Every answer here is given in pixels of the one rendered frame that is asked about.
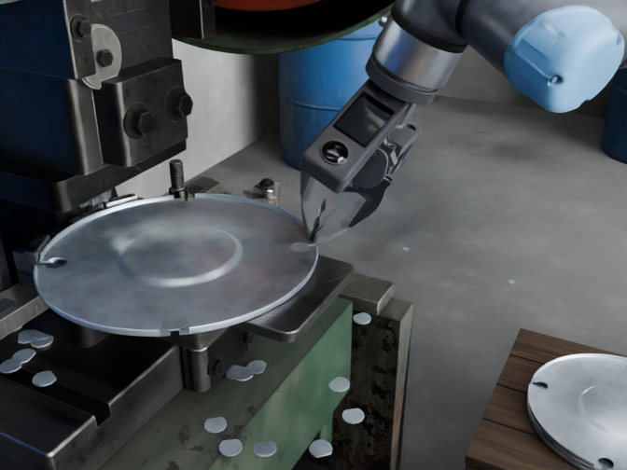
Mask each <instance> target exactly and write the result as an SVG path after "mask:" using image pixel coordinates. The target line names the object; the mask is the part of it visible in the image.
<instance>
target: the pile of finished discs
mask: <svg viewBox="0 0 627 470"><path fill-rule="evenodd" d="M527 411H528V415H529V418H530V421H531V423H532V424H533V426H534V428H535V430H536V432H537V433H538V435H539V436H540V437H541V438H542V440H543V441H544V442H545V443H546V444H547V445H548V446H549V447H550V448H551V449H552V450H553V451H554V452H556V453H557V454H558V455H559V456H561V457H562V458H563V459H565V460H566V461H567V462H569V463H571V464H573V465H574V466H575V467H577V468H578V469H580V470H627V358H625V357H620V356H616V355H610V354H601V353H579V354H572V355H567V356H563V357H560V358H557V359H554V360H552V361H550V362H548V363H547V364H545V365H544V366H542V367H541V368H540V369H538V370H537V371H536V373H535V374H534V376H533V378H532V381H531V383H529V386H528V392H527Z"/></svg>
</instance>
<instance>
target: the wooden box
mask: <svg viewBox="0 0 627 470"><path fill-rule="evenodd" d="M579 353H601V354H610V355H616V356H620V357H625V358H627V356H625V355H621V354H617V353H614V352H608V351H604V350H600V349H597V348H594V347H590V346H586V345H583V344H579V343H576V342H572V341H568V340H565V339H558V338H555V337H551V336H548V335H544V334H540V333H537V332H533V331H530V330H526V329H522V328H521V329H520V331H519V334H518V336H517V338H516V340H515V342H514V344H513V347H512V349H511V351H510V353H509V357H508V359H507V362H506V363H505V365H504V368H503V370H502V372H501V375H500V377H499V379H498V382H497V384H496V386H495V389H494V391H493V393H492V396H491V398H490V400H489V403H488V405H487V407H486V409H485V411H484V413H483V416H482V419H481V422H480V424H479V426H478V429H477V431H476V433H475V435H474V437H473V439H472V441H471V444H470V446H469V448H468V451H467V454H466V458H465V464H466V467H465V470H580V469H578V468H577V467H575V466H574V465H573V464H571V463H569V462H567V461H566V460H565V459H563V458H562V457H561V456H559V455H558V454H557V453H556V452H554V451H553V450H552V449H551V448H550V447H549V446H548V445H547V444H546V443H545V442H544V441H543V440H542V438H541V437H540V436H539V435H538V433H537V432H536V430H535V428H534V426H533V424H532V423H531V421H530V418H529V415H528V411H527V392H528V386H529V383H531V381H532V378H533V376H534V374H535V373H536V371H537V370H538V369H540V368H541V367H542V366H544V365H545V364H547V363H548V362H550V361H552V360H554V359H557V358H560V357H563V356H567V355H572V354H579Z"/></svg>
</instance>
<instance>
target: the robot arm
mask: <svg viewBox="0 0 627 470"><path fill-rule="evenodd" d="M379 25H380V26H382V27H383V30H382V32H381V33H380V34H379V36H378V38H377V40H376V42H375V44H374V46H373V48H372V51H373V52H372V53H371V55H370V57H369V60H368V62H367V64H366V66H365V70H366V73H367V75H368V76H369V79H368V80H367V81H366V82H365V83H364V84H363V85H362V86H361V88H360V89H359V90H358V91H357V92H356V93H355V94H354V96H353V97H352V98H351V99H350V100H349V101H348V102H347V103H346V104H345V106H344V107H343V108H342V109H341V110H340V111H339V112H338V113H337V115H336V116H335V117H334V118H333V119H332V120H331V121H330V122H329V123H328V124H327V126H326V127H325V128H324V129H323V130H321V132H319V133H318V134H316V136H315V137H314V139H313V141H312V142H311V143H310V144H309V145H308V146H307V147H306V148H305V150H304V151H303V152H302V154H301V158H300V164H299V166H300V169H301V174H300V195H301V213H302V221H303V226H304V230H305V234H306V238H307V239H308V240H309V241H311V242H313V243H320V242H326V241H329V240H331V239H333V238H335V237H337V236H338V235H340V234H342V233H343V232H344V231H345V230H347V229H348V228H351V227H353V226H354V225H356V224H357V223H359V222H361V221H362V220H364V219H365V218H367V217H368V216H370V215H371V214H372V213H373V212H374V211H375V210H376V209H377V208H378V207H379V206H380V205H381V204H382V203H383V201H384V199H385V197H386V195H387V192H388V188H389V186H390V185H391V184H392V183H393V182H394V179H393V178H391V177H390V176H388V174H389V173H391V174H393V173H394V172H395V171H396V170H397V169H398V168H399V167H400V165H401V163H402V162H403V160H404V159H405V158H406V156H407V154H408V152H409V151H410V149H411V147H412V145H413V143H414V141H415V140H416V138H417V136H418V135H419V133H420V131H421V130H422V129H421V128H420V127H418V126H417V125H415V124H413V123H412V122H410V116H411V114H412V112H413V110H414V108H415V107H416V105H417V104H430V103H431V102H432V101H433V99H434V98H435V96H436V94H437V92H438V91H439V89H440V88H443V87H444V85H445V84H446V82H447V80H448V79H449V77H450V75H451V74H452V72H453V69H454V68H455V66H456V65H457V64H458V62H459V60H460V58H461V57H462V55H463V53H464V52H465V49H466V47H467V45H470V46H471V47H473V48H474V49H475V50H476V51H477V52H478V53H479V54H480V55H481V56H482V57H483V58H484V59H485V60H486V61H487V62H489V63H490V64H491V65H492V66H493V67H494V68H495V69H496V70H497V71H499V72H500V73H501V74H502V75H503V76H504V77H505V78H506V79H507V81H508V82H509V84H510V85H511V86H512V87H513V88H514V89H515V90H517V91H518V92H520V93H522V94H524V95H526V96H528V97H530V98H531V99H532V100H533V101H535V102H536V103H537V104H539V105H540V106H541V107H543V108H544V109H546V110H548V111H551V112H555V113H563V112H567V111H571V110H574V109H576V108H578V107H579V106H580V105H581V104H582V103H583V102H584V101H589V100H590V99H592V98H593V97H594V96H595V95H596V94H597V93H599V92H600V91H601V90H602V89H603V88H604V86H605V85H606V84H607V83H608V82H609V80H610V79H611V78H612V77H613V76H614V74H615V73H616V71H617V70H618V69H622V68H627V0H396V1H395V3H394V4H393V6H392V8H391V12H390V14H389V16H388V17H386V16H381V17H380V19H379ZM408 127H410V128H411V129H413V132H411V130H410V129H409V128H408ZM398 157H399V158H398ZM397 158H398V159H397ZM393 166H394V168H393ZM392 168H393V169H392ZM350 182H352V185H353V186H352V187H348V186H347V185H348V184H349V183H350ZM332 192H335V193H340V194H339V195H338V197H337V199H336V200H335V202H336V206H335V210H334V212H332V213H331V214H330V215H329V216H328V217H327V218H326V219H325V224H324V226H321V227H320V228H319V226H320V224H319V217H320V214H321V213H322V212H323V211H325V209H326V199H327V197H328V196H329V195H330V194H331V193H332Z"/></svg>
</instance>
